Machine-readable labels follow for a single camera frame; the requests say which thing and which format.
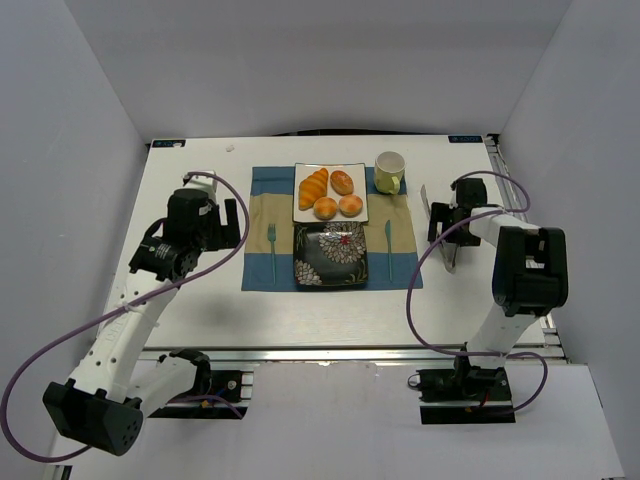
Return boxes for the aluminium table frame rail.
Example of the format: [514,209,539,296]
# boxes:
[137,329,571,369]

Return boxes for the blue and beige placemat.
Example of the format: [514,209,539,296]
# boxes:
[242,166,418,292]

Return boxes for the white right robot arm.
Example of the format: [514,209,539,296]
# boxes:
[420,177,569,380]

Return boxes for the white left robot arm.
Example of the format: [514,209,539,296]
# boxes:
[43,184,240,456]

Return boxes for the oval bread roll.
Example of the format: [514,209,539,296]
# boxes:
[329,170,354,196]

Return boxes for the teal fork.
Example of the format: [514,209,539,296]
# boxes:
[267,223,277,284]

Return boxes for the blue label right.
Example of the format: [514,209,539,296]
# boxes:
[447,135,484,144]

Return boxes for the metal tongs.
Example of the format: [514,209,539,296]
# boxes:
[420,185,458,274]

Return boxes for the orange croissant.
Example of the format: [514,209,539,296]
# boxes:
[298,168,329,211]

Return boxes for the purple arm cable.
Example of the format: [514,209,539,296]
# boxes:
[405,170,550,414]
[0,171,251,462]

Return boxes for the white square plate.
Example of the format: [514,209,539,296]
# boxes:
[293,163,369,223]

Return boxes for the black floral square plate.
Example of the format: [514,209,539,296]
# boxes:
[293,221,369,289]

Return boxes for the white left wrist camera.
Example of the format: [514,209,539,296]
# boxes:
[183,171,217,200]

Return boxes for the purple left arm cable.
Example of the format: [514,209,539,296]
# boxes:
[0,171,251,462]

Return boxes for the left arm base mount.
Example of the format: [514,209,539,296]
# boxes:
[149,349,250,420]

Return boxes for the blue label left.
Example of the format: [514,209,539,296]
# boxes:
[151,139,186,149]

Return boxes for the teal knife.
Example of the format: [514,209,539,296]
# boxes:
[384,219,394,283]

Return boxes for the blue label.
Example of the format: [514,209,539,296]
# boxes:
[151,139,186,149]
[447,135,484,144]

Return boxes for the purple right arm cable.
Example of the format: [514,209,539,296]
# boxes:
[405,170,550,414]

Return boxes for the round bread roll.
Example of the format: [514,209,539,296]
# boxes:
[338,194,364,218]
[313,197,338,220]

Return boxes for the pale yellow mug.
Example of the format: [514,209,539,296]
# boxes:
[374,151,406,195]

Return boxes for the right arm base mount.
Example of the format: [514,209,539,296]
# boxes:
[407,368,516,425]

